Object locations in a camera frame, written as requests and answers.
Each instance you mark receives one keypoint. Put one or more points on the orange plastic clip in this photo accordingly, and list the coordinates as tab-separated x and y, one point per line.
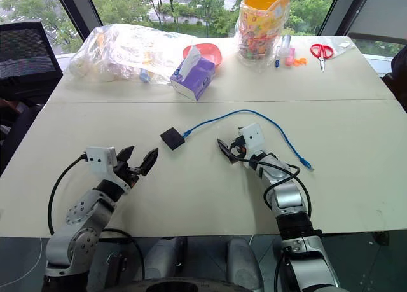
299	61

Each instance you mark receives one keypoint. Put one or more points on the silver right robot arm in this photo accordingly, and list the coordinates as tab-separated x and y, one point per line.
286	199

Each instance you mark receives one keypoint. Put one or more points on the small black adapter box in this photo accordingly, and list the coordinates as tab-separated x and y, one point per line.
172	138

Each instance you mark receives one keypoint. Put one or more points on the black mesh office chair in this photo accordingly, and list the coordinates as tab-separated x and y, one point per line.
25	56

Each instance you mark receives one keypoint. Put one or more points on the colourful bag with yellow container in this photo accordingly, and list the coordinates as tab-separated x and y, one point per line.
259	28

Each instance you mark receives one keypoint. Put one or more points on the black window frame pillar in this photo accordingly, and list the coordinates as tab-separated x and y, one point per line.
346	9
78	9

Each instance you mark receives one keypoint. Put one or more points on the small clear plastic bag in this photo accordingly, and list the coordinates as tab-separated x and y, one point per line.
343	47

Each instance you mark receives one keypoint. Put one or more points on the dark clothed person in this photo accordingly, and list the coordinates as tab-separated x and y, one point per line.
399	79

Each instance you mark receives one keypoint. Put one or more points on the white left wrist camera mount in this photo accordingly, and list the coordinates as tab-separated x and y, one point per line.
99	163

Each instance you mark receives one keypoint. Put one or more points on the blue item inside bag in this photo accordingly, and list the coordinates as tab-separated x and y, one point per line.
144	75

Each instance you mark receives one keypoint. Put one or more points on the grey rounded robot leg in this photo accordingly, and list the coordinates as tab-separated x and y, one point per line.
163	257
243	263

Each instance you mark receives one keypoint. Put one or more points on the large clear plastic bag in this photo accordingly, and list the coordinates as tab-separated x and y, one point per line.
124	53

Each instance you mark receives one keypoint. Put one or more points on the blue pen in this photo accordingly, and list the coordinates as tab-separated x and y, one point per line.
277	58

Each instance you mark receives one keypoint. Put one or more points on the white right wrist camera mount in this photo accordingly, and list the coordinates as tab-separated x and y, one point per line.
252	137

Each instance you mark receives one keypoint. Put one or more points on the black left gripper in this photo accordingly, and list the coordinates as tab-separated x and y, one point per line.
125	172

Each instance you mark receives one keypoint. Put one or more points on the pink plastic bowl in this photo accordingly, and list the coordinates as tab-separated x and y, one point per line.
210	51

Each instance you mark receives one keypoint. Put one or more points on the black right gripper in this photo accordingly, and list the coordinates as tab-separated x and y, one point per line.
240	147

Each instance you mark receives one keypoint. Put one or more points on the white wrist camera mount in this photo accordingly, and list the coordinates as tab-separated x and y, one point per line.
252	137
99	163

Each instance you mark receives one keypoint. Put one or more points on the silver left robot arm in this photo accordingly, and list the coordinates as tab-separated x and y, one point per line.
82	219

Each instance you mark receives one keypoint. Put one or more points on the purple tissue box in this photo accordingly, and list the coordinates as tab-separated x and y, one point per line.
194	79

